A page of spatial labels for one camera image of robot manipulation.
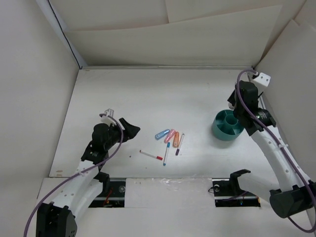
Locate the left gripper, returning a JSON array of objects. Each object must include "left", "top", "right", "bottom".
[{"left": 104, "top": 118, "right": 139, "bottom": 150}]

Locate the blue cap pen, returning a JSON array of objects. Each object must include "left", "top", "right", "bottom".
[{"left": 163, "top": 142, "right": 170, "bottom": 166}]

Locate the red cap pen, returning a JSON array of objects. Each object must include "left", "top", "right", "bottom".
[{"left": 139, "top": 150, "right": 163, "bottom": 160}]

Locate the teal round organizer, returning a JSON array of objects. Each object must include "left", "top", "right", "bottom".
[{"left": 211, "top": 110, "right": 244, "bottom": 141}]

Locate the purple cap pen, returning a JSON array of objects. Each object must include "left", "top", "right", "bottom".
[{"left": 175, "top": 133, "right": 185, "bottom": 156}]

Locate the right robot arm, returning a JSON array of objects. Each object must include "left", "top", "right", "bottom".
[{"left": 228, "top": 81, "right": 316, "bottom": 218}]

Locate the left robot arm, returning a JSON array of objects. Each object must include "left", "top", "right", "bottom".
[{"left": 36, "top": 114, "right": 141, "bottom": 237}]

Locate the blue correction tape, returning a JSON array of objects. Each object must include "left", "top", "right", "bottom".
[{"left": 155, "top": 129, "right": 170, "bottom": 140}]

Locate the pink correction tape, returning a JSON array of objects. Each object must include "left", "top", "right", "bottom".
[{"left": 164, "top": 129, "right": 176, "bottom": 143}]

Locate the orange correction tape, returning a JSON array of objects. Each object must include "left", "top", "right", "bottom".
[{"left": 172, "top": 131, "right": 180, "bottom": 148}]

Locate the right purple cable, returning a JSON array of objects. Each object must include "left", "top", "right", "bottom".
[{"left": 236, "top": 70, "right": 316, "bottom": 233}]

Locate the purple cable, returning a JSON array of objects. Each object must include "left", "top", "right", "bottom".
[
  {"left": 236, "top": 70, "right": 316, "bottom": 233},
  {"left": 23, "top": 113, "right": 124, "bottom": 237}
]

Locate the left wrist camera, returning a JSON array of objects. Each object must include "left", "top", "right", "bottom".
[{"left": 99, "top": 109, "right": 116, "bottom": 125}]

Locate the left base rail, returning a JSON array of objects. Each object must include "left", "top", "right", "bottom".
[{"left": 89, "top": 178, "right": 126, "bottom": 208}]

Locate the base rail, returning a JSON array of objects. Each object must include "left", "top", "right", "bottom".
[
  {"left": 89, "top": 178, "right": 126, "bottom": 208},
  {"left": 208, "top": 178, "right": 261, "bottom": 207}
]

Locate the right base rail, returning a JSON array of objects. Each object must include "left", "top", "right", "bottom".
[{"left": 208, "top": 178, "right": 261, "bottom": 207}]

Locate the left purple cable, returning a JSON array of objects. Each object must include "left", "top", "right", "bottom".
[{"left": 23, "top": 113, "right": 124, "bottom": 237}]

